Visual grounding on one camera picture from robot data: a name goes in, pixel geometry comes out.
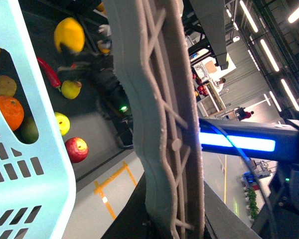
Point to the grey basket handle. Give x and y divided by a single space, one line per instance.
151 61

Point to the yellow lemon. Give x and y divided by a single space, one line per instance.
70 33

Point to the light blue shopping basket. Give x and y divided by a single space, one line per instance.
37 183

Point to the robot arm with blue light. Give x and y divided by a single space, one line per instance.
279 217

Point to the red apple front edge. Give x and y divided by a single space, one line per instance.
77 149

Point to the yellow pear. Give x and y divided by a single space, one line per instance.
71 89

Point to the green apple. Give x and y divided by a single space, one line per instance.
63 123

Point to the red chili pepper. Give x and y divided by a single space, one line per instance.
51 75

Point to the black near fruit tray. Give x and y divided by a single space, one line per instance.
100 114

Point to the dark green avocado front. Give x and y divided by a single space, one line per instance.
29 131

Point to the large orange front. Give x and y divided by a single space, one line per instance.
12 111

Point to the kiwi lower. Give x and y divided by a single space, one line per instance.
8 86

